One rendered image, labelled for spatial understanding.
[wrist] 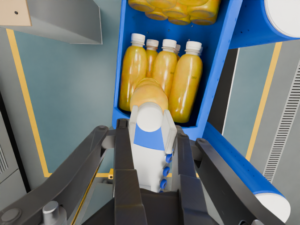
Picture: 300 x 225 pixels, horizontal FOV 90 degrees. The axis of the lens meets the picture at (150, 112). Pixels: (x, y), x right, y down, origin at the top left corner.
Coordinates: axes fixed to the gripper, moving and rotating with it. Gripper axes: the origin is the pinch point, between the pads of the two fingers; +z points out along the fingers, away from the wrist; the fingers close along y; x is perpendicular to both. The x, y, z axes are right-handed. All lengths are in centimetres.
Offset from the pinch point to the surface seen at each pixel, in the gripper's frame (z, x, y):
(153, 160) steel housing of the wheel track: 44, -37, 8
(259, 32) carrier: 40, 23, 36
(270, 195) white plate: 33, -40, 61
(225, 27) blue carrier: 15.9, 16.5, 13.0
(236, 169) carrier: 50, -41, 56
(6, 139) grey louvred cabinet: 123, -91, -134
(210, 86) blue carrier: 16.1, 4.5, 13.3
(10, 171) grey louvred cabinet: 117, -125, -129
